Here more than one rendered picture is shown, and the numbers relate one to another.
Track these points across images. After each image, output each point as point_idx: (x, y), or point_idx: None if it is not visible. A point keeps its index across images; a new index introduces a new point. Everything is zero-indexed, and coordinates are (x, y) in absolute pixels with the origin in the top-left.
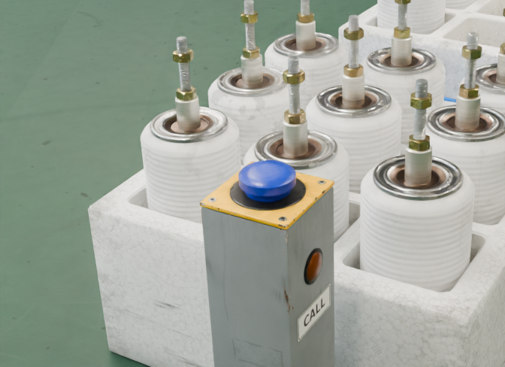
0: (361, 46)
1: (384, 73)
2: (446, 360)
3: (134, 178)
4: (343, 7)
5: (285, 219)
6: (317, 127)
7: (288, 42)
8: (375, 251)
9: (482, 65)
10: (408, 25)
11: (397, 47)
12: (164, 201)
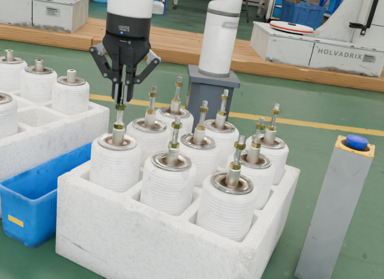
0: (4, 154)
1: (163, 131)
2: (295, 187)
3: (214, 239)
4: None
5: (371, 144)
6: (213, 156)
7: (112, 145)
8: (279, 172)
9: (66, 130)
10: (14, 130)
11: (154, 118)
12: (250, 223)
